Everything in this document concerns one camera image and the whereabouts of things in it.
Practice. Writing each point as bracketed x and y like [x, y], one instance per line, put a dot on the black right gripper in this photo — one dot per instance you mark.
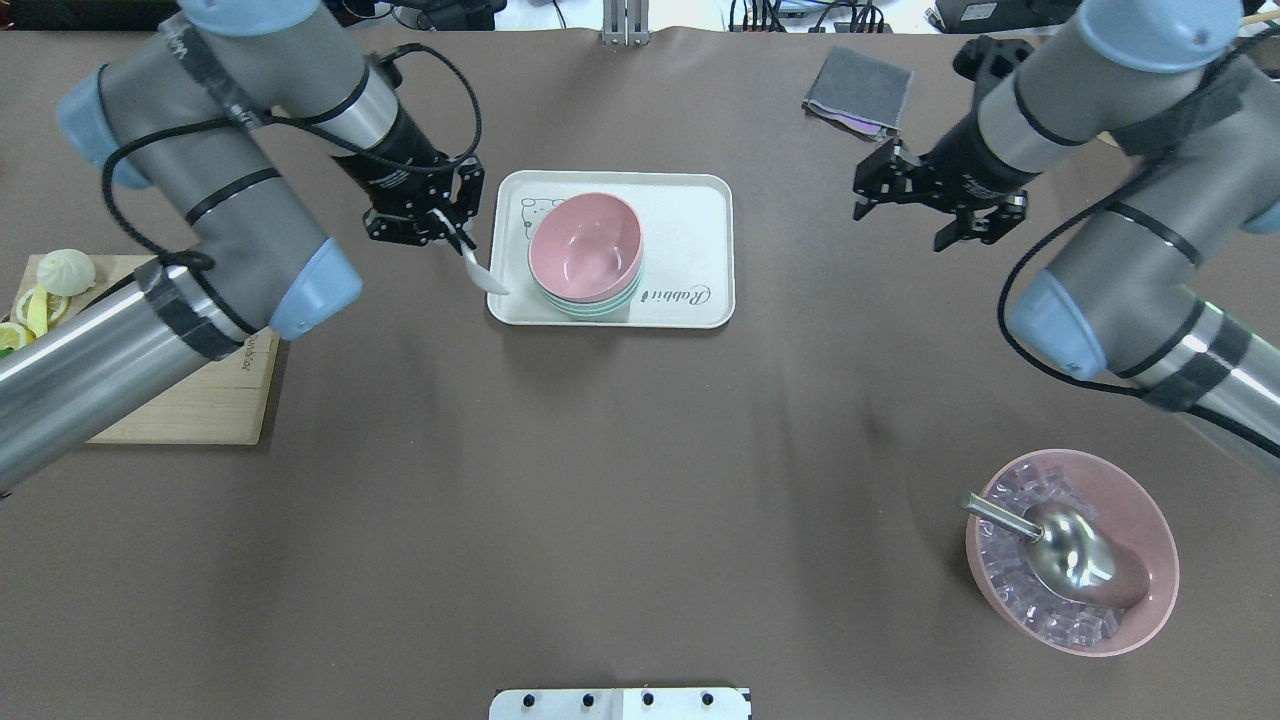
[962, 163]

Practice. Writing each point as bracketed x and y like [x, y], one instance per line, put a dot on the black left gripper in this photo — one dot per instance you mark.
[397, 163]

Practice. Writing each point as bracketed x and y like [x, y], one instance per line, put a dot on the white ceramic spoon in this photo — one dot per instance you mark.
[445, 232]

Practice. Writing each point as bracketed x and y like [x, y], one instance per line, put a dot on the small pink bowl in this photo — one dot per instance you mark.
[588, 249]

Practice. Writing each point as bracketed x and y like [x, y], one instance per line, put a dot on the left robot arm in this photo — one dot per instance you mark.
[233, 249]

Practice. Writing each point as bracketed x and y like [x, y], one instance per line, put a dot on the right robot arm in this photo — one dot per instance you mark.
[1171, 83]

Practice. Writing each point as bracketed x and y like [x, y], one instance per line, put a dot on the large pink bowl with ice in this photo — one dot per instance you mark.
[1115, 504]

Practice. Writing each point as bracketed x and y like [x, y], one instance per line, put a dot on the grey folded cloth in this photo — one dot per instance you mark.
[858, 92]

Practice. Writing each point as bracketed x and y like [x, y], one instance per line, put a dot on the green stacked bowls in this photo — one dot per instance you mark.
[581, 309]

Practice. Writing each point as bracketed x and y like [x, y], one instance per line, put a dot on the cream rectangular serving tray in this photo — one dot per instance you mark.
[687, 281]

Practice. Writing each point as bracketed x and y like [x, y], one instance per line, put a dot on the bamboo cutting board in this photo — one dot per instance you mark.
[223, 403]

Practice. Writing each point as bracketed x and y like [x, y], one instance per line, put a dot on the metal ice scoop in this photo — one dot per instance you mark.
[1067, 555]

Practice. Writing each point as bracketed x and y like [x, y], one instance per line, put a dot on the toy lemon slice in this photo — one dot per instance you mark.
[62, 307]

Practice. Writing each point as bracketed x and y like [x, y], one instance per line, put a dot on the yellow plastic knife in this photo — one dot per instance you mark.
[38, 310]

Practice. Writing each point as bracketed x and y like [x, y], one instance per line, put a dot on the toy lemon half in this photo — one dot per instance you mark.
[14, 335]

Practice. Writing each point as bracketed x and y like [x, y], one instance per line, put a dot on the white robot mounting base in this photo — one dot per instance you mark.
[696, 702]

